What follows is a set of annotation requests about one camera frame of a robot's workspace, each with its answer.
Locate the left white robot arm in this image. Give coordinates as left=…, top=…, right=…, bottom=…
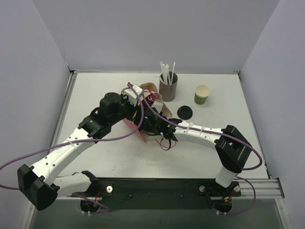
left=17, top=89, right=143, bottom=210

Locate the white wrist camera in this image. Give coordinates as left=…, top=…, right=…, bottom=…
left=152, top=100, right=166, bottom=115
left=126, top=84, right=143, bottom=106

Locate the green paper coffee cup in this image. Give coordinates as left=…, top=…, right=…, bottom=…
left=194, top=85, right=211, bottom=105

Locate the brown paper takeout bag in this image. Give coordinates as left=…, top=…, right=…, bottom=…
left=121, top=81, right=178, bottom=147

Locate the black plastic cup lid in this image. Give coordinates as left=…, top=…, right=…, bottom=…
left=177, top=105, right=193, bottom=120

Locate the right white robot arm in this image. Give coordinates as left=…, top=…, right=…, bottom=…
left=141, top=109, right=251, bottom=188

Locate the aluminium frame rail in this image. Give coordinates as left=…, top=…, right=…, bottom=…
left=29, top=177, right=285, bottom=203

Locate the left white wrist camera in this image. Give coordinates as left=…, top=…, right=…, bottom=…
left=126, top=84, right=143, bottom=106

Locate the grey cylindrical straw holder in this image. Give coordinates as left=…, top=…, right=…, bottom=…
left=159, top=73, right=178, bottom=102

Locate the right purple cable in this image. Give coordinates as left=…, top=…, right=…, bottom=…
left=142, top=89, right=263, bottom=216

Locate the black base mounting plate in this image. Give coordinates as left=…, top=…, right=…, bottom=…
left=73, top=178, right=241, bottom=211

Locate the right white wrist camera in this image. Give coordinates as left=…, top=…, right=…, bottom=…
left=152, top=100, right=166, bottom=115

